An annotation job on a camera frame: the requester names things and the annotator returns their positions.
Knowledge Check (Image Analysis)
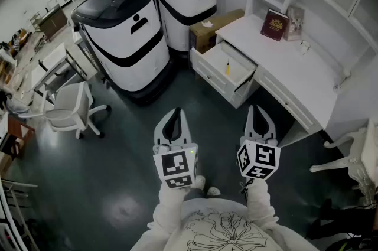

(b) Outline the white drawer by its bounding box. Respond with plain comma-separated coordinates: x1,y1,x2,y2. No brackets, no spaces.
190,40,258,94

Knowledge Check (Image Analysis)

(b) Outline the white and black delivery robot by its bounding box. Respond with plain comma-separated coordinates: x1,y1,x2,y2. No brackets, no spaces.
70,0,178,105
138,0,218,60

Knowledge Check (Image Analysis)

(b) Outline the white office chair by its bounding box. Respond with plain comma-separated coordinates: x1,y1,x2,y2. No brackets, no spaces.
18,80,112,140

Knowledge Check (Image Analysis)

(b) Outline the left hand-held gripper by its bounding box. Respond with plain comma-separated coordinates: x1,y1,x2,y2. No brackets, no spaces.
152,107,198,189

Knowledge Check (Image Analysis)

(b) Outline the brown cabinet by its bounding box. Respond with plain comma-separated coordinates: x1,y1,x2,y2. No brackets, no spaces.
38,6,69,40

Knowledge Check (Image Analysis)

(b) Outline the white metal frame table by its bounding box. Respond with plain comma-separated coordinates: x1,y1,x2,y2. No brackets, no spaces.
29,42,89,105

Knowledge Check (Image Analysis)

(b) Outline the person's left forearm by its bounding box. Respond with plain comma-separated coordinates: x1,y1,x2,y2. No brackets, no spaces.
146,180,195,234

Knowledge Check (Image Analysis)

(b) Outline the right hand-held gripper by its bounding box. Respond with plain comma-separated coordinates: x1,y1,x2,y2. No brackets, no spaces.
236,104,281,181

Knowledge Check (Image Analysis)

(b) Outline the person's right forearm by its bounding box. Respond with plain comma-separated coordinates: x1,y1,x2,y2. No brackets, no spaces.
245,177,280,230

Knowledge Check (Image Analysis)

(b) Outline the red book with gold crest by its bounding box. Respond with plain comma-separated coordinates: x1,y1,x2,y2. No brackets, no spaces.
260,8,289,42

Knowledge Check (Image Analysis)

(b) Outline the brown wooden shelf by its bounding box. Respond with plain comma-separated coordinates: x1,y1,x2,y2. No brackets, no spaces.
0,113,36,159

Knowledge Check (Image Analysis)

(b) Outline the white metal rack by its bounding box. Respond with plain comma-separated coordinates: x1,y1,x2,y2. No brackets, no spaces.
0,178,39,251

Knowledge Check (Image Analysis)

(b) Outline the ornate white chair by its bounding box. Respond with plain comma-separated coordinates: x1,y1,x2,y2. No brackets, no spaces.
309,118,378,206

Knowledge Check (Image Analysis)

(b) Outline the brown cardboard box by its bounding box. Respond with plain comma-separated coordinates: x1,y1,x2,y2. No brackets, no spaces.
188,8,246,55

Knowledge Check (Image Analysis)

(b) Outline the black cables and bag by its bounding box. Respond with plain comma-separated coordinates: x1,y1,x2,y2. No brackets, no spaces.
307,199,378,251

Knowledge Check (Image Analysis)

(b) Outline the person's white printed shirt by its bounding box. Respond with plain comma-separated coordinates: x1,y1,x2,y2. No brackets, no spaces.
129,198,320,251

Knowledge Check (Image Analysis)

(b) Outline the white desk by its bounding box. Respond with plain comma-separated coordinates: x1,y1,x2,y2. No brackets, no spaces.
214,12,341,148

